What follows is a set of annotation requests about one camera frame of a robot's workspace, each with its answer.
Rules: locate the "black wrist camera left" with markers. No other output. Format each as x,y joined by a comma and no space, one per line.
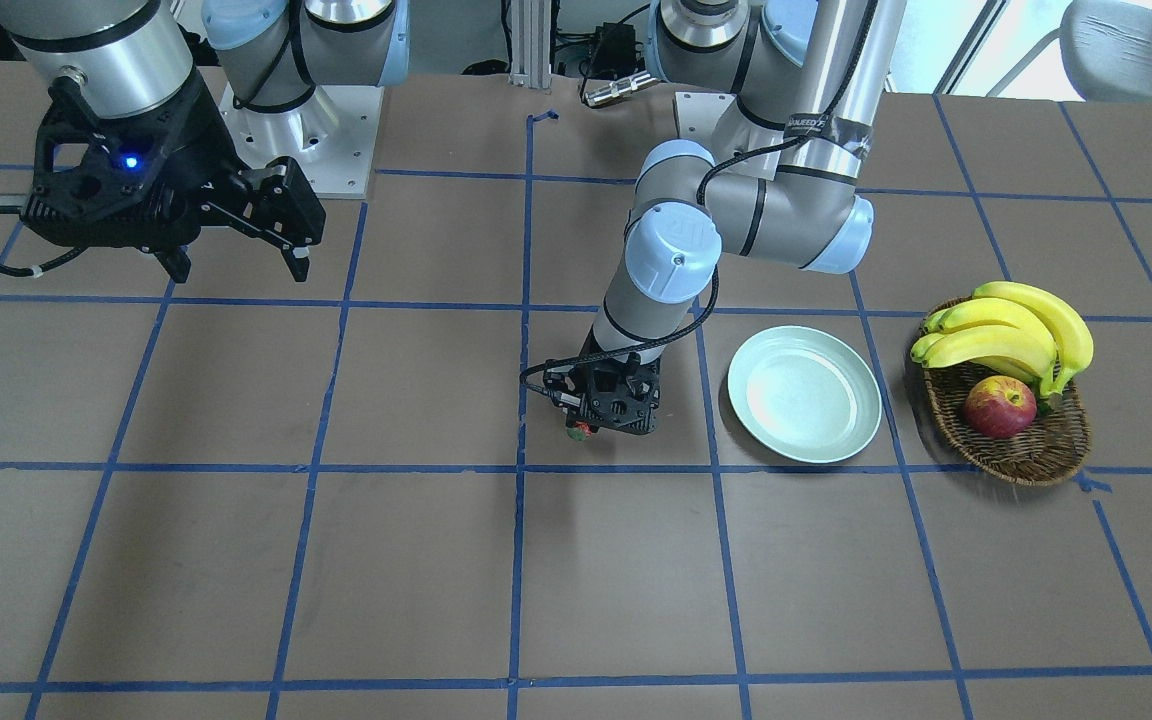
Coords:
617,396

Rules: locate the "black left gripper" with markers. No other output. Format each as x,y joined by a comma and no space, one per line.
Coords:
592,355

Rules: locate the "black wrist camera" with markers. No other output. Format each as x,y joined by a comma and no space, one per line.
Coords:
116,183
617,396

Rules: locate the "red apple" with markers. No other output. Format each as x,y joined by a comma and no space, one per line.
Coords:
999,407

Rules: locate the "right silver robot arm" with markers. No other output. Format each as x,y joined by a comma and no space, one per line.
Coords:
131,56

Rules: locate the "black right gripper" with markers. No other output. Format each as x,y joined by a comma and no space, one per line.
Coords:
198,142

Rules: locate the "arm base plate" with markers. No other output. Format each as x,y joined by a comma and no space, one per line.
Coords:
715,121
332,137

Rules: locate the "black power adapter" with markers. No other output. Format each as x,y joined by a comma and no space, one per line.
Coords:
615,51

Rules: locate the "yellow banana bunch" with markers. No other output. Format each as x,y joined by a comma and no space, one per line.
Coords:
1014,328

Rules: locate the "aluminium frame post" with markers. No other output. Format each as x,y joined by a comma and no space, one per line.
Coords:
530,26

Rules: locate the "white chair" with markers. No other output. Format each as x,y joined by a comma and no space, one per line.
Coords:
1106,52

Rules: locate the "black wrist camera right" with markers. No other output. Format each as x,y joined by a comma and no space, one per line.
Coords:
116,183

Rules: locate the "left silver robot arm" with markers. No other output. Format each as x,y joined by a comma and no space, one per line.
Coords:
776,181

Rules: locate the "light green plate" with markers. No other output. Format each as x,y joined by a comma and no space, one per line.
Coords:
804,394

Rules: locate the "brown wicker basket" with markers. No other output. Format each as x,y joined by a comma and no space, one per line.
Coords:
1052,449

